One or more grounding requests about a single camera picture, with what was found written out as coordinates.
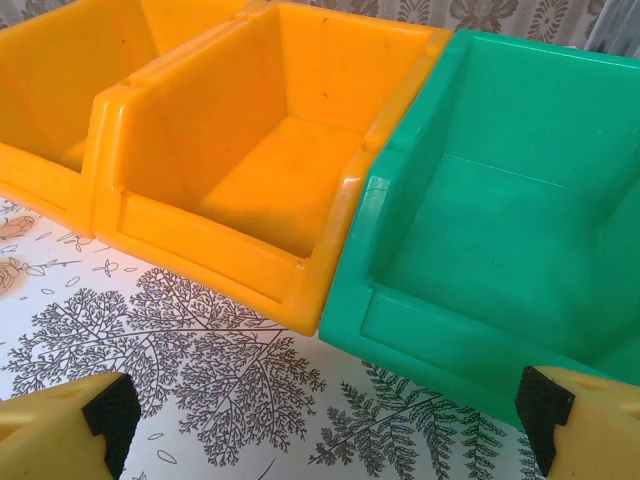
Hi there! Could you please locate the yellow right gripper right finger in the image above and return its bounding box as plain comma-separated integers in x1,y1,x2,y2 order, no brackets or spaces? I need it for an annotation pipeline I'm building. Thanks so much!
517,365,640,480

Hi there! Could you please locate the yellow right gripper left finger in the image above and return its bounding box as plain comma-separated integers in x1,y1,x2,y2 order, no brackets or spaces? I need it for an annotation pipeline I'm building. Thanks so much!
0,372,141,480

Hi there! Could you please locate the green plastic storage bin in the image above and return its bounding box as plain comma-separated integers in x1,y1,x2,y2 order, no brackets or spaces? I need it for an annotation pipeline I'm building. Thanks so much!
317,27,640,431

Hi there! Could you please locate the yellow plastic storage bin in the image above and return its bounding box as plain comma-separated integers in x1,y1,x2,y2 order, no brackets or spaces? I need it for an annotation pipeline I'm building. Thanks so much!
82,0,454,336
0,0,251,239

